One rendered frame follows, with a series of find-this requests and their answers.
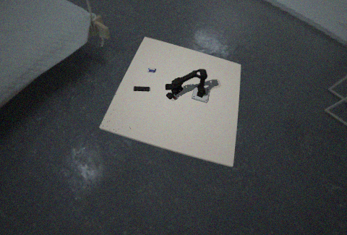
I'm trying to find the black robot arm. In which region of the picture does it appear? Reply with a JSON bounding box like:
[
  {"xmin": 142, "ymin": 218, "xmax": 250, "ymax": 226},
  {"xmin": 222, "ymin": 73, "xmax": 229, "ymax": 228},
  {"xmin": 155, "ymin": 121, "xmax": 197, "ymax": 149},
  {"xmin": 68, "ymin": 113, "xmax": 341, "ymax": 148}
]
[{"xmin": 166, "ymin": 69, "xmax": 207, "ymax": 98}]

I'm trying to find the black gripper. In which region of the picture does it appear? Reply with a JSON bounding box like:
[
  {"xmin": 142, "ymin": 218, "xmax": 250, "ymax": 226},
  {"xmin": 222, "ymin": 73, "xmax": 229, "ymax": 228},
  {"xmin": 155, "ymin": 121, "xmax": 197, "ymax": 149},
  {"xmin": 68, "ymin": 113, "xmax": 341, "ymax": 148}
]
[{"xmin": 166, "ymin": 87, "xmax": 183, "ymax": 100}]

